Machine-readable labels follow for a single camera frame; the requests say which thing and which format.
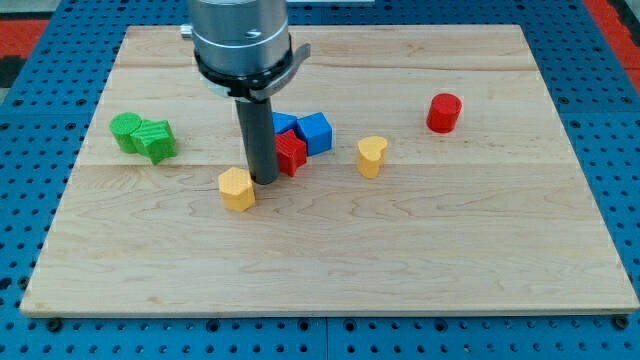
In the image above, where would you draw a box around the black clamp ring mount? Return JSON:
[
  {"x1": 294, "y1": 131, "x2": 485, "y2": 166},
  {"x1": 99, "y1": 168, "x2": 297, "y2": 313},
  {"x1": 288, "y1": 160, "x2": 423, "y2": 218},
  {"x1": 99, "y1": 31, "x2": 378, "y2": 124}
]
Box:
[{"x1": 194, "y1": 43, "x2": 311, "y2": 103}]

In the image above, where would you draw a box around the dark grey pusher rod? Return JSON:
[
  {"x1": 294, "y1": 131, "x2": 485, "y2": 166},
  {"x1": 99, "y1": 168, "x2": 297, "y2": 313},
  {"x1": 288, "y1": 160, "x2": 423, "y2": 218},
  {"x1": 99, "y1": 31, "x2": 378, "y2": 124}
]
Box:
[{"x1": 235, "y1": 99, "x2": 279, "y2": 185}]

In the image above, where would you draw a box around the red star block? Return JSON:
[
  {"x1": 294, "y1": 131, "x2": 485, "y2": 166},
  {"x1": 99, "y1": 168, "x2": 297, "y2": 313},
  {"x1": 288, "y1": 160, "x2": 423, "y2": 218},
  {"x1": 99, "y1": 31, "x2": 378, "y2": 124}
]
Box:
[{"x1": 275, "y1": 130, "x2": 307, "y2": 177}]

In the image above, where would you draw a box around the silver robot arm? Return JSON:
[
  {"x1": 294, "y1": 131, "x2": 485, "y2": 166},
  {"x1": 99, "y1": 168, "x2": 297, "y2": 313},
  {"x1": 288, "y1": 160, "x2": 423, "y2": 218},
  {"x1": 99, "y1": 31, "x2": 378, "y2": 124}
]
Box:
[{"x1": 186, "y1": 0, "x2": 311, "y2": 185}]

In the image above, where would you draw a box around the green star block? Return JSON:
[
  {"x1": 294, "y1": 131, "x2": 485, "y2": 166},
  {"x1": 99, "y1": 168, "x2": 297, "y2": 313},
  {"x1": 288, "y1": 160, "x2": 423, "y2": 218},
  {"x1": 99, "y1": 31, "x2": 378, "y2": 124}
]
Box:
[{"x1": 131, "y1": 120, "x2": 177, "y2": 165}]

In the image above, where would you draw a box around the blue block behind rod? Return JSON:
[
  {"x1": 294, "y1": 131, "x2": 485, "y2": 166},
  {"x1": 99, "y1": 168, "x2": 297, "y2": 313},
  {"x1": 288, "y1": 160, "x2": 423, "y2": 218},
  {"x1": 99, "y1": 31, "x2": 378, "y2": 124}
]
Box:
[{"x1": 272, "y1": 112, "x2": 298, "y2": 134}]

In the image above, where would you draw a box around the blue cube block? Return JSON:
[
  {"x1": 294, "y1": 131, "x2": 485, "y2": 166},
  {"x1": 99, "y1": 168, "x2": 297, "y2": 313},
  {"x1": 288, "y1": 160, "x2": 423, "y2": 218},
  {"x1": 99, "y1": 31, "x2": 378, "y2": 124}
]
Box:
[{"x1": 296, "y1": 112, "x2": 333, "y2": 156}]

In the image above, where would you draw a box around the yellow hexagon block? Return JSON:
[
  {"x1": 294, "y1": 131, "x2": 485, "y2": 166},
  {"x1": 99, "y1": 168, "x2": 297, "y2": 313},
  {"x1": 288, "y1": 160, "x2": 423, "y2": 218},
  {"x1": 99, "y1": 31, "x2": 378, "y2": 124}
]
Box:
[{"x1": 218, "y1": 167, "x2": 256, "y2": 212}]

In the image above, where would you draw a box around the yellow heart block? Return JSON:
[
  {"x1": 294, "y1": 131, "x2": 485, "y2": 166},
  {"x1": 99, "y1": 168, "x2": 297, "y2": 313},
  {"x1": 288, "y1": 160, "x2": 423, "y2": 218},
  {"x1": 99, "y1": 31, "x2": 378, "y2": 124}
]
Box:
[{"x1": 356, "y1": 136, "x2": 388, "y2": 179}]

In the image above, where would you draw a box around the green cylinder block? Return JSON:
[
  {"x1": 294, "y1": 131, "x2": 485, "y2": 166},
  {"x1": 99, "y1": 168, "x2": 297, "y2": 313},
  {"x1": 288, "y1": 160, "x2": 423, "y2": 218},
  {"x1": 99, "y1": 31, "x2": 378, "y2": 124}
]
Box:
[{"x1": 109, "y1": 112, "x2": 142, "y2": 154}]

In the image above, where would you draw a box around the red cylinder block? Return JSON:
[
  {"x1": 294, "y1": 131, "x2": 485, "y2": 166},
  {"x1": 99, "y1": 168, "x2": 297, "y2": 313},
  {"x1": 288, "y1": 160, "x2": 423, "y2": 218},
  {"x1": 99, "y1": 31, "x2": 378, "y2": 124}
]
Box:
[{"x1": 426, "y1": 93, "x2": 463, "y2": 133}]

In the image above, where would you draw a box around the wooden board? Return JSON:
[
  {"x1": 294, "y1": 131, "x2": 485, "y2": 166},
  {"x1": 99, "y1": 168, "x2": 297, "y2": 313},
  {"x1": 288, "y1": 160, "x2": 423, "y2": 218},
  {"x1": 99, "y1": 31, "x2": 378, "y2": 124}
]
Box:
[{"x1": 21, "y1": 25, "x2": 639, "y2": 318}]

